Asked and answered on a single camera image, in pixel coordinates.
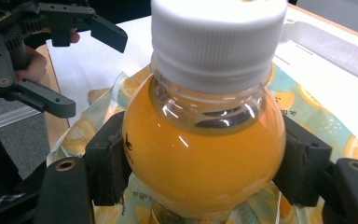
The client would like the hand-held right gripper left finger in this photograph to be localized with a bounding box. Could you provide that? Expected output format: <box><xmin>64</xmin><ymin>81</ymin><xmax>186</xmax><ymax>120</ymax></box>
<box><xmin>84</xmin><ymin>110</ymin><xmax>135</xmax><ymax>208</ymax></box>

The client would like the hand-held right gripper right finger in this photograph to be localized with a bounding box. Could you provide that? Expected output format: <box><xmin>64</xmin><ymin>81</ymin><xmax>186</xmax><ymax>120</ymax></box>
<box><xmin>272</xmin><ymin>115</ymin><xmax>334</xmax><ymax>208</ymax></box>

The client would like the orange juice bottle white cap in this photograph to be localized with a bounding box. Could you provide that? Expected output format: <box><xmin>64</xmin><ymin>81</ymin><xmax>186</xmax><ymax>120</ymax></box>
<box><xmin>121</xmin><ymin>0</ymin><xmax>289</xmax><ymax>219</ymax></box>

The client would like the white plastic tray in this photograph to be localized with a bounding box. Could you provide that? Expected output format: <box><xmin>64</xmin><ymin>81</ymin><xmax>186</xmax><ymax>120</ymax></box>
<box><xmin>273</xmin><ymin>13</ymin><xmax>358</xmax><ymax>91</ymax></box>

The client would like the aluminium floor rail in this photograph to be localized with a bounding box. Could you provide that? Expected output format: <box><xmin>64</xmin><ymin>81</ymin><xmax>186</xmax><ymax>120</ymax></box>
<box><xmin>0</xmin><ymin>105</ymin><xmax>47</xmax><ymax>131</ymax></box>

